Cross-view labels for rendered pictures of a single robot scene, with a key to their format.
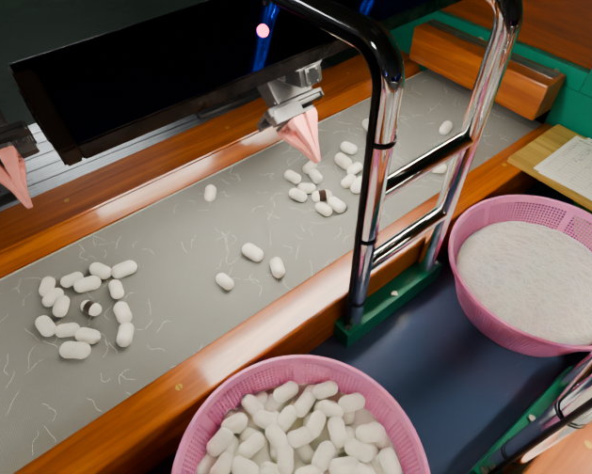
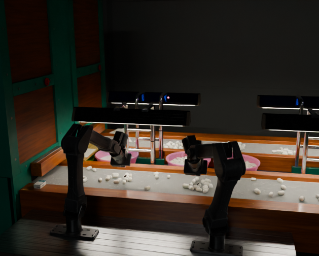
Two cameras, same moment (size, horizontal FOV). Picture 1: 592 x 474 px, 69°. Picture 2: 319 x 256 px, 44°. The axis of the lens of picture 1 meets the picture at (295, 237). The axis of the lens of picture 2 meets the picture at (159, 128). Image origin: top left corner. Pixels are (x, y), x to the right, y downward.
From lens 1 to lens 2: 2.29 m
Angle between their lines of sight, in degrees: 104
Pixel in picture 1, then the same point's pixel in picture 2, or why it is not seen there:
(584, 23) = (51, 133)
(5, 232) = (207, 199)
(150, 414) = not seen: hidden behind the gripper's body
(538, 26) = (46, 141)
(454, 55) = (50, 160)
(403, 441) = (170, 158)
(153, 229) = (169, 191)
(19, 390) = not seen: hidden behind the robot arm
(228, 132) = (119, 192)
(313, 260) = (147, 173)
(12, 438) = not seen: hidden behind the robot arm
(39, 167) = (179, 248)
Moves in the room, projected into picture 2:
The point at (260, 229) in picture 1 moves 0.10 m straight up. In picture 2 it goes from (147, 181) to (147, 162)
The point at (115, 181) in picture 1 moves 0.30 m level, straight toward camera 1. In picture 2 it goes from (167, 196) to (183, 174)
